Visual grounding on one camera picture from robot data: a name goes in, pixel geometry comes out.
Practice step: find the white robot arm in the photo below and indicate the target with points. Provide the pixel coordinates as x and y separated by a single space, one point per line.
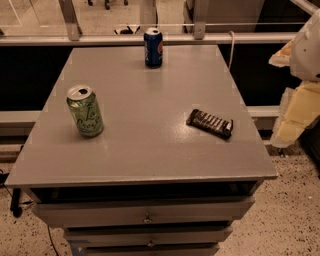
305 53

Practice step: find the grey drawer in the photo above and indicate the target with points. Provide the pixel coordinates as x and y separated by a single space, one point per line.
150 236
158 250
127 213

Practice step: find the grey drawer cabinet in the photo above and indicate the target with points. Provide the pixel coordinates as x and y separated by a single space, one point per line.
146 150

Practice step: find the middle grey drawer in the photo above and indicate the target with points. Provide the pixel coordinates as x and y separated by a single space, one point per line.
150 236

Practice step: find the bottom grey drawer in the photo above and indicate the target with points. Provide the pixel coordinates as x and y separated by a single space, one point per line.
158 250

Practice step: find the green la croix can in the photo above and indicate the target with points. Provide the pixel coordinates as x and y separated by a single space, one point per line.
84 108

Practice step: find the top grey drawer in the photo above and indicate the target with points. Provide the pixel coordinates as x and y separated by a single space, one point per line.
127 213

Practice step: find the dark rxbar chocolate wrapper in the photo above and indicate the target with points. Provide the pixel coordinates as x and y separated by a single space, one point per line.
211 124

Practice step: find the blue pepsi can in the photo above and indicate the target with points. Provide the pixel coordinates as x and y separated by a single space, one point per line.
153 43

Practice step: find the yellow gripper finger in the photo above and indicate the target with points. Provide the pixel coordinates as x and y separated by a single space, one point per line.
282 58
299 108

